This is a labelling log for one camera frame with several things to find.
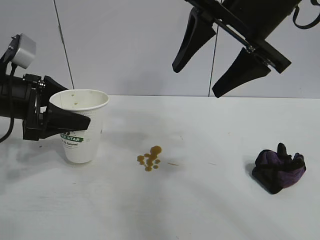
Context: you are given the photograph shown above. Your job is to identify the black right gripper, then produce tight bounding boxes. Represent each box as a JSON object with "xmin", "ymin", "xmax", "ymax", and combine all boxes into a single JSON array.
[{"xmin": 171, "ymin": 0, "xmax": 301, "ymax": 99}]

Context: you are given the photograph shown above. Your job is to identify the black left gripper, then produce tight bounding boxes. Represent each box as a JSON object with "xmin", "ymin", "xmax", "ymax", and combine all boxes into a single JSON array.
[{"xmin": 0, "ymin": 73, "xmax": 92, "ymax": 141}]

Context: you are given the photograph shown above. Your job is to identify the white paper coffee cup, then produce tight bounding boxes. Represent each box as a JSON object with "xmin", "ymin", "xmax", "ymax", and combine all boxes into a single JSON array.
[{"xmin": 48, "ymin": 88, "xmax": 110, "ymax": 165}]

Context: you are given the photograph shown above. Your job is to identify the purple and black cloth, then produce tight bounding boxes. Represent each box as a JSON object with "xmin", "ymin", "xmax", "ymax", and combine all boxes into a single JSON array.
[{"xmin": 251, "ymin": 142, "xmax": 307, "ymax": 195}]

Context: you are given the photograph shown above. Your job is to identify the brown coffee spill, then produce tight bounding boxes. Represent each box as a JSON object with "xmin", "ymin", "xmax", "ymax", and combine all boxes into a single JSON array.
[{"xmin": 136, "ymin": 145, "xmax": 163, "ymax": 173}]

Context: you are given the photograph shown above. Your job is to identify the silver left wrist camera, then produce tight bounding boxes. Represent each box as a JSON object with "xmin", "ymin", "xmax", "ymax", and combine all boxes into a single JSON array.
[{"xmin": 7, "ymin": 33, "xmax": 37, "ymax": 70}]

